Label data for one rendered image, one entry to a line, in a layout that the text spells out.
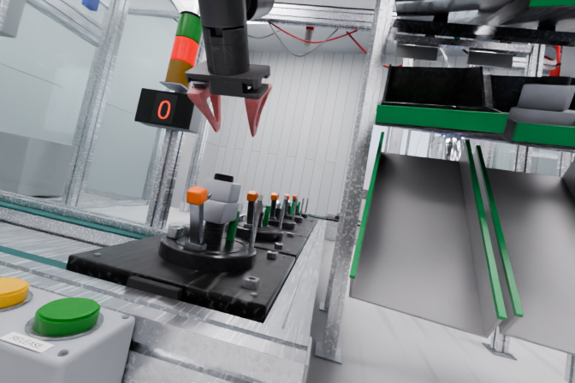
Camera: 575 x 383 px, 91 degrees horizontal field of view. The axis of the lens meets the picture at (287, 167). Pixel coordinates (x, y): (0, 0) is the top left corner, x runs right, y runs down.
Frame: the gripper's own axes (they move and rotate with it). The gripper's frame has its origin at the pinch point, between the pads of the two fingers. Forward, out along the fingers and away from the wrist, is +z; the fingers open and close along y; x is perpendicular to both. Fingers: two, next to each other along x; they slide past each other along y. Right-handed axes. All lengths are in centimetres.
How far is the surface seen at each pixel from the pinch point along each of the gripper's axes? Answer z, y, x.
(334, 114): 143, -2, -326
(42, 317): -0.3, 2.2, 30.8
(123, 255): 9.6, 8.5, 19.2
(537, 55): -7, -53, -33
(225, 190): 6.0, -1.1, 8.0
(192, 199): 2.8, 0.2, 14.0
